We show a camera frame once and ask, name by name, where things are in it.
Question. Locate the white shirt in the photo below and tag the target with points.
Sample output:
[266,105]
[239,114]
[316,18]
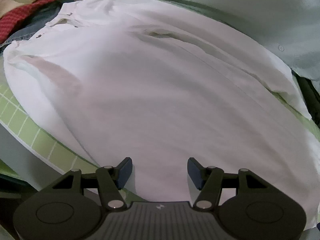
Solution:
[162,99]

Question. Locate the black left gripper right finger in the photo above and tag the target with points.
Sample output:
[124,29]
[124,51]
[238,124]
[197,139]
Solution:
[210,181]

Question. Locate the green checked bed sheet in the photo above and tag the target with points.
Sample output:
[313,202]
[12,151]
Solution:
[37,134]

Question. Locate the blue denim jeans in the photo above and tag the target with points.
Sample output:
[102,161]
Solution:
[37,20]

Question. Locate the light blue carrot-print quilt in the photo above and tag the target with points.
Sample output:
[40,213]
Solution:
[288,28]

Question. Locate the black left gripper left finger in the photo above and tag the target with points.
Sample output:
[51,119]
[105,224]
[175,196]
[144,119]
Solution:
[108,180]

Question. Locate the red knitted garment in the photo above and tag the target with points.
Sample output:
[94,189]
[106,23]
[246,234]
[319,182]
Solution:
[12,19]

